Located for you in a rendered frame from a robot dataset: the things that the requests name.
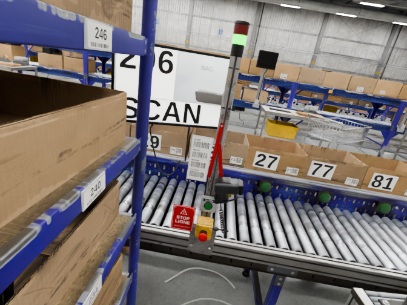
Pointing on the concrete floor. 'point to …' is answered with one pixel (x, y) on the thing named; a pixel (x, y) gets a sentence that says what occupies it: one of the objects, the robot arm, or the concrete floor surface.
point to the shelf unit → (64, 26)
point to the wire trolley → (335, 132)
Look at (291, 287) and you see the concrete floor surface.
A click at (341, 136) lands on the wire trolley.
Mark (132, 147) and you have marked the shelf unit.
